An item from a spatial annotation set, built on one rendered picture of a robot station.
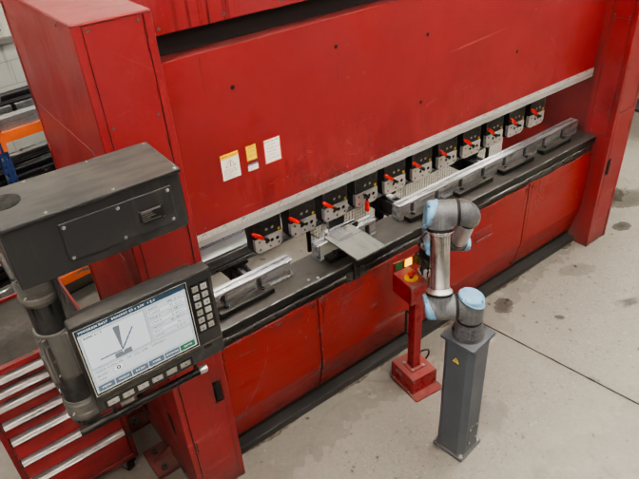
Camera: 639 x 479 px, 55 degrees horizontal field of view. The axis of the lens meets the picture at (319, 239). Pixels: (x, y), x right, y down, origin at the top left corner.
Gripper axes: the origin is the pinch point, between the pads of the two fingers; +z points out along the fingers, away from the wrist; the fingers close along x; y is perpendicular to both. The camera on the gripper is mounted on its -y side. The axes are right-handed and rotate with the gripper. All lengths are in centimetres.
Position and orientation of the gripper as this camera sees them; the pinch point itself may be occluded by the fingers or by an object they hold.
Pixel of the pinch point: (426, 278)
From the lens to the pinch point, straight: 325.8
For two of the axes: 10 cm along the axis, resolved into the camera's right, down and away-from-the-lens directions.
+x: -8.5, 3.4, -4.1
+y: -5.3, -5.2, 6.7
